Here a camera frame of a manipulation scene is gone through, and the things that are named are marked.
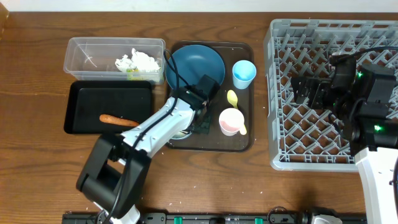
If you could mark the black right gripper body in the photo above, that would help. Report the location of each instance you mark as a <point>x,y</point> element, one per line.
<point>323,97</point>

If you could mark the white small bowl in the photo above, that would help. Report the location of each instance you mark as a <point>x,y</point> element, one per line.
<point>182,135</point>

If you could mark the dark blue bowl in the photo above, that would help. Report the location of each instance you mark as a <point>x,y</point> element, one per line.
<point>193,62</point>

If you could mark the white napkin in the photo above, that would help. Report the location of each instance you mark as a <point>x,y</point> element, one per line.
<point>137,62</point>

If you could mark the green snack wrapper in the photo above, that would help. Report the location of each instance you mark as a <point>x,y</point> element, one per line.
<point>133,74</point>

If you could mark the orange carrot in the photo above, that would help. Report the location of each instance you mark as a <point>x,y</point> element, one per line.
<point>105,118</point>

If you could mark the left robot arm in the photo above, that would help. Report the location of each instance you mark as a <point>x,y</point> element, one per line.
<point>115,171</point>

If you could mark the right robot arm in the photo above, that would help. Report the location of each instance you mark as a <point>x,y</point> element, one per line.
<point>359,95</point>

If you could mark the grey dishwasher rack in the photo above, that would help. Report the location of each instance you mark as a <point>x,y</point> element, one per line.
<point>301,138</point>

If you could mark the clear plastic waste bin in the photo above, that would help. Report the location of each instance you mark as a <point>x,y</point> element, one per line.
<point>93,58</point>

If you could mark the black waste tray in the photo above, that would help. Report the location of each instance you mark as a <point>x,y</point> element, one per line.
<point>88,100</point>

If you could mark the pink cup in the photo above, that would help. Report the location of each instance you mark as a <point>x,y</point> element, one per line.
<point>231,121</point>

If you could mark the yellow plastic spoon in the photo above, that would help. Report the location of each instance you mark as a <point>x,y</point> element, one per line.
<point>233,100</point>

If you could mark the dark brown serving tray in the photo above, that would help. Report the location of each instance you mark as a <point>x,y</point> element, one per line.
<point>231,52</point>

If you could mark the light blue cup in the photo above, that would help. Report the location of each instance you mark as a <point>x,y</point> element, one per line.
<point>244,73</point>

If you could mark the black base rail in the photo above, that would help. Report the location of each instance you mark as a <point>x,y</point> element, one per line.
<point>276,215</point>

